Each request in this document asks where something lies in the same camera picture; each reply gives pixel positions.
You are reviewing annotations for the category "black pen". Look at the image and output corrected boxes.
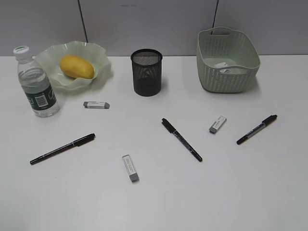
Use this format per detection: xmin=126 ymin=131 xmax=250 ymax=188
xmin=236 ymin=115 xmax=278 ymax=145
xmin=162 ymin=118 xmax=203 ymax=162
xmin=30 ymin=133 xmax=95 ymax=165

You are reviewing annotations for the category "waste paper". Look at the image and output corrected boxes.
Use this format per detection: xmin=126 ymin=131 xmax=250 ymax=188
xmin=214 ymin=62 xmax=230 ymax=73

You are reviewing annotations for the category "yellow mango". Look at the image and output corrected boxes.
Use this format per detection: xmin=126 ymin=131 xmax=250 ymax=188
xmin=60 ymin=55 xmax=94 ymax=79

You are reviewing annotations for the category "clear plastic water bottle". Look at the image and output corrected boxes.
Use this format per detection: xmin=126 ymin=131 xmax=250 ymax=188
xmin=13 ymin=46 xmax=60 ymax=117

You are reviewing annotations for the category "black mesh pen holder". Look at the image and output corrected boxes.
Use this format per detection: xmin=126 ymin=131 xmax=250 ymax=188
xmin=130 ymin=49 xmax=163 ymax=97

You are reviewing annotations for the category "grey eraser front centre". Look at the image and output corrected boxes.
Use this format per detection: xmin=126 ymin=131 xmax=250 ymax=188
xmin=122 ymin=154 xmax=139 ymax=182

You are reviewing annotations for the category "grey eraser near plate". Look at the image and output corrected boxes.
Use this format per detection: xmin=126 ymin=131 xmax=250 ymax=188
xmin=83 ymin=101 xmax=110 ymax=109

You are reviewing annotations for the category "grey eraser right side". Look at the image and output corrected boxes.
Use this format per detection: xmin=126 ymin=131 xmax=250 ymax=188
xmin=209 ymin=116 xmax=227 ymax=134

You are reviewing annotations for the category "green woven plastic basket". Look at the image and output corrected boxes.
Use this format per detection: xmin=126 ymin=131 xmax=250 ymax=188
xmin=196 ymin=26 xmax=260 ymax=93

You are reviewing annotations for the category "green wavy glass plate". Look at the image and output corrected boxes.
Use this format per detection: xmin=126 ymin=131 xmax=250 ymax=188
xmin=35 ymin=41 xmax=112 ymax=91

